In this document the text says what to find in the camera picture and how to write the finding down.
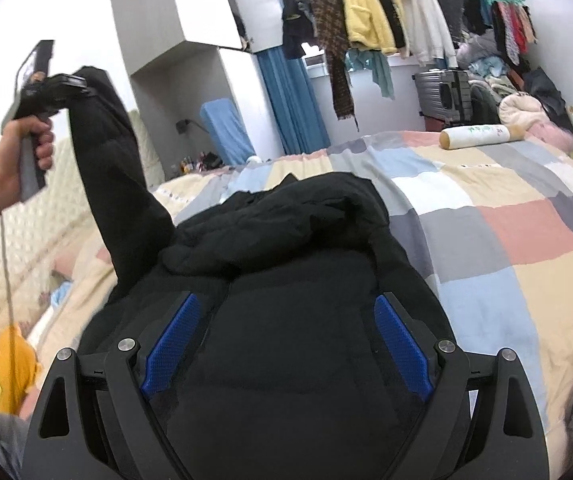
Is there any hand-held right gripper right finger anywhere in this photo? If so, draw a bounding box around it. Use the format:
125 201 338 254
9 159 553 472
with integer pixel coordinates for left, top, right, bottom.
373 292 549 480

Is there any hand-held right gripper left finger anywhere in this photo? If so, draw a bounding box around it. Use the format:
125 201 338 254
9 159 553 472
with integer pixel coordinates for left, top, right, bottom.
22 291 202 480

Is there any black puffer jacket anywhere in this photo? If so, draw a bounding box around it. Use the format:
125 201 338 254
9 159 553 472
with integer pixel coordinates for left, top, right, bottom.
69 65 471 480

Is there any pile of mixed clothes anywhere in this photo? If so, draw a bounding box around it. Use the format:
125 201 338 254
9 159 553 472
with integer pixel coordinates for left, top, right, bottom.
455 29 573 132

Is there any row of colourful hanging clothes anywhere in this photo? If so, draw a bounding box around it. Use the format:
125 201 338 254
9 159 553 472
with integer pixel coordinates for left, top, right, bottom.
483 0 538 67

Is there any person's left hand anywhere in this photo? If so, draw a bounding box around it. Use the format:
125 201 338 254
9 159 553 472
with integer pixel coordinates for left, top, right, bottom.
0 114 56 187

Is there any beige quilted headboard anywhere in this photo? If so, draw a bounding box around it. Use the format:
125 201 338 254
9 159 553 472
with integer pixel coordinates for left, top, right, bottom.
0 110 167 341

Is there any white wardrobe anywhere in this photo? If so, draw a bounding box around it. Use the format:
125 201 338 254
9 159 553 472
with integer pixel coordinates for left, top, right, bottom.
106 0 288 181

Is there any pastel patchwork quilt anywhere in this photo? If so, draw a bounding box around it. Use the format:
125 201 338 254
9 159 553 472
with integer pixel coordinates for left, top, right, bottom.
0 130 573 461

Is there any clutter of small bottles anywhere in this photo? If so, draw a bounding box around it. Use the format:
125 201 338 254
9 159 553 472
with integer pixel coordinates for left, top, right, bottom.
179 151 224 174

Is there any blue covered chair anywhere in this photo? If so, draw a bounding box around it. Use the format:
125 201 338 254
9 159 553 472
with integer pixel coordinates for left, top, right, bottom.
200 99 257 167

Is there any person's grey trouser leg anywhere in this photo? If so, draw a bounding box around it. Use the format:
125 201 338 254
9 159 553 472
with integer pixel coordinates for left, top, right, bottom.
0 412 33 480

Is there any blue curtain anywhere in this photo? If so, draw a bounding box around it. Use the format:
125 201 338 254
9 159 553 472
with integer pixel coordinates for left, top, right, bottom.
256 47 332 157

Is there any hanging black jacket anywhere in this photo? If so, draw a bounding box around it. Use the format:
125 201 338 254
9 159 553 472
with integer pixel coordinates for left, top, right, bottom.
268 0 318 61

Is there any white floral bolster pillow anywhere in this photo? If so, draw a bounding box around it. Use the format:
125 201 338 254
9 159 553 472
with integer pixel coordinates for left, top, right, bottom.
439 122 527 152

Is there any silver suitcase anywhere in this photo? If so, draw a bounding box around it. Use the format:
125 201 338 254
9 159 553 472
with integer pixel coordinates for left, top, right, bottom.
413 69 472 127

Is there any pink fluffy pillow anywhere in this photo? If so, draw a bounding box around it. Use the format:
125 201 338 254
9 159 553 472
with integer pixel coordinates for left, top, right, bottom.
528 120 573 154

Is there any cream fluffy blanket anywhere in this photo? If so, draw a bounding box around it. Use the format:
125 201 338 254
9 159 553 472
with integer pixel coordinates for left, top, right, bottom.
498 92 553 129

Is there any teal hanging garment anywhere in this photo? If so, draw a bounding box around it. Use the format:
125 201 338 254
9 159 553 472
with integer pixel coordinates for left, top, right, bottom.
346 50 397 102

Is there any yellow fleece jacket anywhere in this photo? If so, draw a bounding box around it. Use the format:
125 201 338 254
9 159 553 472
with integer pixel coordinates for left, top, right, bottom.
333 0 408 57

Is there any white sweatshirt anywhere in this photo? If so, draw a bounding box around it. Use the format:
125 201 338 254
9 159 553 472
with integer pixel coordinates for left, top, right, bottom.
400 0 460 69

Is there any thin gripper cable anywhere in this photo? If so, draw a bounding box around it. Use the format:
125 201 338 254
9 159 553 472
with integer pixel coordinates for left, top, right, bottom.
0 205 20 418

